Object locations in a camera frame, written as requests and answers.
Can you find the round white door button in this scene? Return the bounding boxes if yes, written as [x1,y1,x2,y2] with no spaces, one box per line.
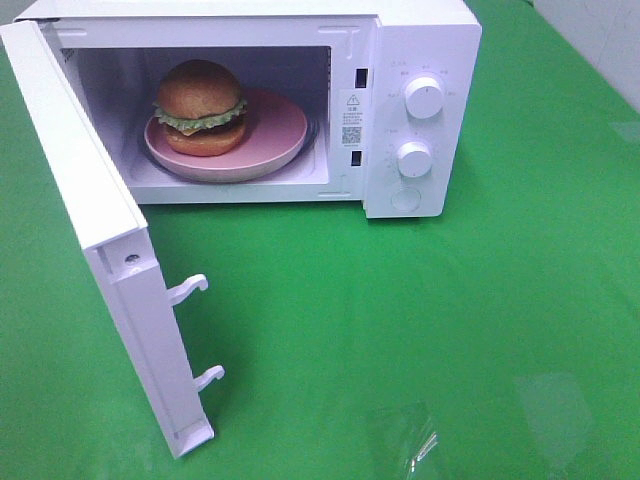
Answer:
[391,187,422,213]

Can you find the pink round plate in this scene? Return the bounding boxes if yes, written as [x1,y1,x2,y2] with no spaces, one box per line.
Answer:
[144,88,309,183]

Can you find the burger with lettuce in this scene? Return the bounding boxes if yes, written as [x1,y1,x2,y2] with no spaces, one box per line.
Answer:
[154,59,248,157]

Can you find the white microwave door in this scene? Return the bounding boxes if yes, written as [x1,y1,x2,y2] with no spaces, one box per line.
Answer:
[1,20,224,457]

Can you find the glass microwave turntable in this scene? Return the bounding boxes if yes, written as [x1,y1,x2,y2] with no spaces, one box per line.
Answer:
[144,117,318,183]

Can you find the lower white microwave knob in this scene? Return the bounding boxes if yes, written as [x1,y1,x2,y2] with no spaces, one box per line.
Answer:
[397,141,433,178]

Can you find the white microwave knob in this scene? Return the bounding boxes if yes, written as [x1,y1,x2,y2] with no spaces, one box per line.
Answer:
[397,141,433,178]
[404,74,445,120]

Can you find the white microwave oven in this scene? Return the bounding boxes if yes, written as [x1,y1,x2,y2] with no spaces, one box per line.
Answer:
[10,1,482,218]

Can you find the upper white microwave knob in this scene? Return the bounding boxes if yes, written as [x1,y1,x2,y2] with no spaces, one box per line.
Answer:
[404,74,445,120]

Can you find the green table cloth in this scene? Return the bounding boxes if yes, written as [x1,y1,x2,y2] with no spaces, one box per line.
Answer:
[1,1,639,479]

